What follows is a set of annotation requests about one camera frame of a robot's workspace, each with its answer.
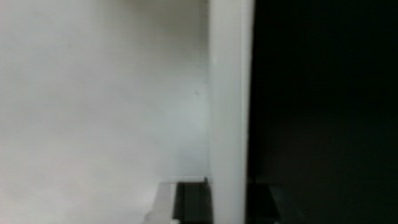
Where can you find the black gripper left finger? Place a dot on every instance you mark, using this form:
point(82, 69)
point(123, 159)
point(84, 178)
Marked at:
point(181, 205)

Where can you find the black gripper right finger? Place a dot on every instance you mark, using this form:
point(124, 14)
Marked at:
point(261, 207)

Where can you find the white square tabletop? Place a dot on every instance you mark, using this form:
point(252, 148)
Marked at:
point(123, 108)

